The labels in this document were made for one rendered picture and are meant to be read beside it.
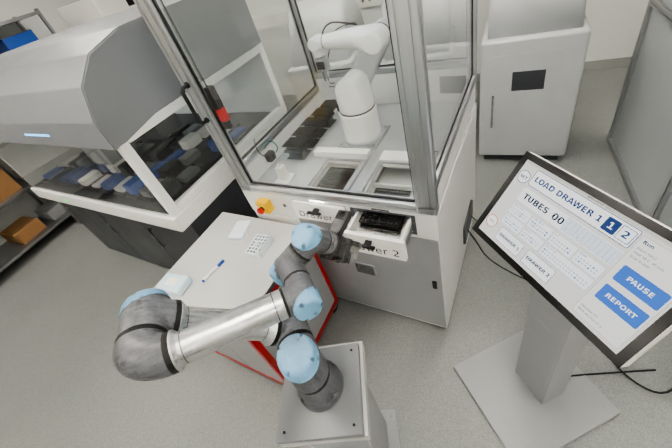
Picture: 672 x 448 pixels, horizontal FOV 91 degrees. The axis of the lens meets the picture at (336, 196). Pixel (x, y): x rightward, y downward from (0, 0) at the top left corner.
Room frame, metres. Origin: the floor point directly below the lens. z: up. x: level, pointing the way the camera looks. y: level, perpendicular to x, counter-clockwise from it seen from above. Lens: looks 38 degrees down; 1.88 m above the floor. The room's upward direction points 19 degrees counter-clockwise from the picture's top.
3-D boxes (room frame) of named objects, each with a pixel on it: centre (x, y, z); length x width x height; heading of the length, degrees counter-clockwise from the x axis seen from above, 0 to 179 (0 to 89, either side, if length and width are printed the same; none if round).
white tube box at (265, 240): (1.21, 0.44, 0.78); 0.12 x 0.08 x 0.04; 147
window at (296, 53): (1.19, 0.05, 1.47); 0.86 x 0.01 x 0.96; 52
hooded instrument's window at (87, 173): (2.52, 1.24, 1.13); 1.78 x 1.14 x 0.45; 52
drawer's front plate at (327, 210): (1.19, 0.10, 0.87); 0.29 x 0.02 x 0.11; 52
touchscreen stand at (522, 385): (0.50, -0.56, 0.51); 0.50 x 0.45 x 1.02; 98
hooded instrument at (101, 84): (2.54, 1.24, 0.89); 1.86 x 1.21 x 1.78; 52
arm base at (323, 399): (0.48, 0.25, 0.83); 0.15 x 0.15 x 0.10
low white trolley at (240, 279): (1.21, 0.61, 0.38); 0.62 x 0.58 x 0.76; 52
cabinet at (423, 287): (1.54, -0.24, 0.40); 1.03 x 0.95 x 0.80; 52
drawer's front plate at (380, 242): (0.90, -0.07, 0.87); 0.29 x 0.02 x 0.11; 52
